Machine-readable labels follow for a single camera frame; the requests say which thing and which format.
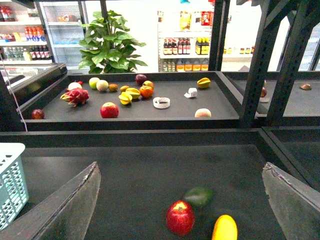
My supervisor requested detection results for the pale peach fruit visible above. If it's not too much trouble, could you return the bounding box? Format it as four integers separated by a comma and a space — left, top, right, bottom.
194, 108, 212, 118

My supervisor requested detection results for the orange persimmon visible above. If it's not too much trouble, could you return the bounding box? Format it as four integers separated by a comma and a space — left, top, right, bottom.
139, 85, 154, 99

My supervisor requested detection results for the red apple on shelf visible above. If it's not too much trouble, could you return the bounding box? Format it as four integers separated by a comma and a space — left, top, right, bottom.
100, 102, 119, 119

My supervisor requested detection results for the yellow star fruit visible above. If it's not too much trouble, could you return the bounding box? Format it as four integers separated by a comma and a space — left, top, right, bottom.
197, 77, 211, 89
125, 87, 141, 100
118, 92, 133, 105

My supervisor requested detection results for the small dark red apple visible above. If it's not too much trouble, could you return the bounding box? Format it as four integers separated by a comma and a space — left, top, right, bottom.
31, 109, 45, 120

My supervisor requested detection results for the small yellow-brown fruit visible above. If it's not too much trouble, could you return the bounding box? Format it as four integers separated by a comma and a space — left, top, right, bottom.
120, 85, 129, 93

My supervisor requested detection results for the green avocado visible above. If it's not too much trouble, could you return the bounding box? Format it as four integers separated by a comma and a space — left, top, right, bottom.
182, 187, 214, 209

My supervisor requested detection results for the yellow star fruit front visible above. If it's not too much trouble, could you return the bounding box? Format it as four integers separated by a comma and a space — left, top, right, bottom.
118, 92, 133, 105

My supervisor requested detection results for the glass door fridge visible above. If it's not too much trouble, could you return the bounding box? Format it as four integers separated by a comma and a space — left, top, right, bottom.
39, 0, 88, 71

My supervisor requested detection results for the green apple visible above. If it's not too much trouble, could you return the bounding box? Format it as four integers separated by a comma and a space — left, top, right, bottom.
89, 77, 100, 90

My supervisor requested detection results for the black upper shelf tray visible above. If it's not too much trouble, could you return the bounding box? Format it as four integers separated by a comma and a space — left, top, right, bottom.
21, 71, 244, 131

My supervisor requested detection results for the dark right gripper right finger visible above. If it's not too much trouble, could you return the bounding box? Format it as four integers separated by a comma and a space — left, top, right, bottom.
262, 162, 320, 240

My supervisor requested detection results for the green potted plant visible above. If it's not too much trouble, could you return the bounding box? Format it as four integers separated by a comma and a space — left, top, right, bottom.
78, 10, 147, 74

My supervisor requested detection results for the black metal rack post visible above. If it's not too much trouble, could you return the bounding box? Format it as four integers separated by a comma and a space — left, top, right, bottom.
239, 0, 320, 128

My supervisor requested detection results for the dark purple passion fruit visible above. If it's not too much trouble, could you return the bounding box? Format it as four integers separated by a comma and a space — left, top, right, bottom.
135, 73, 148, 85

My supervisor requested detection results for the light blue plastic basket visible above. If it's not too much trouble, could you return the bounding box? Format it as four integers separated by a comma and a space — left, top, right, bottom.
0, 142, 29, 230

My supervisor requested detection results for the grocery shelf with bottles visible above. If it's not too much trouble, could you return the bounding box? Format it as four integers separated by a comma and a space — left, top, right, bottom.
157, 7, 261, 72

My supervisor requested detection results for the brown fruit right tray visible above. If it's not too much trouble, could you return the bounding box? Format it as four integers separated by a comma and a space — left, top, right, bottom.
299, 83, 312, 91

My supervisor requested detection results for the yellow mango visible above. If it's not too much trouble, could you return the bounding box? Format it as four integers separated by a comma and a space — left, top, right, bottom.
211, 214, 238, 240

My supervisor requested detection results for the yellow star fruit right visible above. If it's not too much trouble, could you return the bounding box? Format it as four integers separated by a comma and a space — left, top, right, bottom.
197, 77, 211, 89

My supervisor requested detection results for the brown kiwi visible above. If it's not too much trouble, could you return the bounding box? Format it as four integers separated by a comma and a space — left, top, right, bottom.
108, 83, 118, 92

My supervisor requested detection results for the left drinks shelf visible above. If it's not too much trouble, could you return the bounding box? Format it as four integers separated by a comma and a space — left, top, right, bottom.
0, 0, 53, 65

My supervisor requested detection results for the red yellow mango fruit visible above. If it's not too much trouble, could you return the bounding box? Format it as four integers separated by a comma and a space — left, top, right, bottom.
142, 80, 154, 89

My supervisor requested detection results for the white cable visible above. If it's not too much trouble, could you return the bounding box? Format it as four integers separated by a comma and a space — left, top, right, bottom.
0, 53, 29, 133

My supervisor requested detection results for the red apple near front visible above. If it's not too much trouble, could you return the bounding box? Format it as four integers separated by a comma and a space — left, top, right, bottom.
166, 200, 195, 237

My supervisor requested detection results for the red fruit behind post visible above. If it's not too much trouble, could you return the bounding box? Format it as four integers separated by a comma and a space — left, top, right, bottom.
260, 86, 268, 98

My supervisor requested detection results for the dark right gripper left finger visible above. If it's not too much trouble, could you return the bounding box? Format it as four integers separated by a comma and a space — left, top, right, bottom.
0, 162, 101, 240

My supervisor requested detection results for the yellow star fruit back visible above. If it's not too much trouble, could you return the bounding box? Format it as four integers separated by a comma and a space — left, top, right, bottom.
125, 87, 141, 100

